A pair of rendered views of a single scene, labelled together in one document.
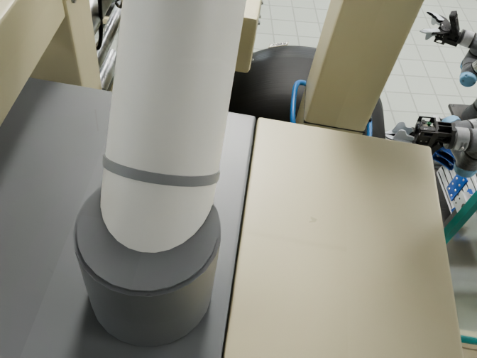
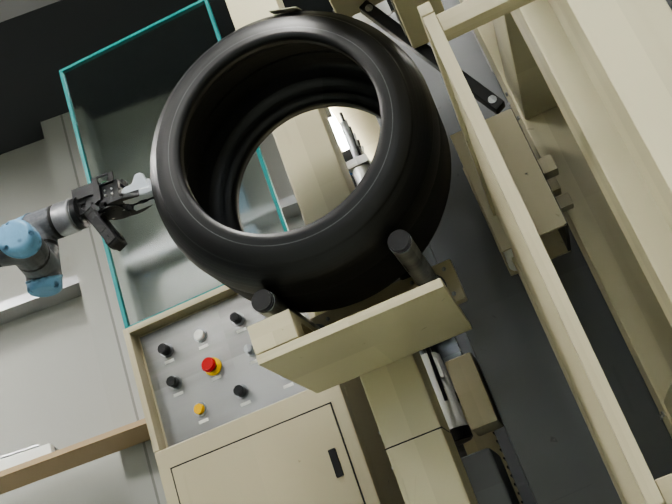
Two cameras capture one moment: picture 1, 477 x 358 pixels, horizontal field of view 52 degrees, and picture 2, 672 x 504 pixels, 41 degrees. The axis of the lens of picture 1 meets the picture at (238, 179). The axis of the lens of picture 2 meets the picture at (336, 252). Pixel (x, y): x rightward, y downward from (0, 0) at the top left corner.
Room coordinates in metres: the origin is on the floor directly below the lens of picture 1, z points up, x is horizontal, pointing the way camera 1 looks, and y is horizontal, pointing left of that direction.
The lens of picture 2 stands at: (2.76, 0.16, 0.31)
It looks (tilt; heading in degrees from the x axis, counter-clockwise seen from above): 22 degrees up; 191
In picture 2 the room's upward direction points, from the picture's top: 20 degrees counter-clockwise
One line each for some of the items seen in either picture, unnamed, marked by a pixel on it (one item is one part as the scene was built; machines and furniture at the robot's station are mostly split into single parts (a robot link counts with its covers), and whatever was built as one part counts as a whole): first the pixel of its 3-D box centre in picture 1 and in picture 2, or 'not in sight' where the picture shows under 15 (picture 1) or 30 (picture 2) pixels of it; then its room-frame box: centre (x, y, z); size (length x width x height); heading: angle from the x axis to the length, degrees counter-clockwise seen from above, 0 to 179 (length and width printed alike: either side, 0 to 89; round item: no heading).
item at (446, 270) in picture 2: not in sight; (375, 314); (0.89, -0.15, 0.90); 0.40 x 0.03 x 0.10; 91
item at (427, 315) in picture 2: not in sight; (371, 340); (1.07, -0.15, 0.80); 0.37 x 0.36 x 0.02; 91
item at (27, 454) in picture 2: not in sight; (31, 461); (-1.67, -2.74, 1.73); 0.35 x 0.34 x 0.09; 101
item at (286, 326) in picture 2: not in sight; (302, 350); (1.07, -0.29, 0.83); 0.36 x 0.09 x 0.06; 1
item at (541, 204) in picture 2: not in sight; (511, 194); (0.84, 0.22, 1.05); 0.20 x 0.15 x 0.30; 1
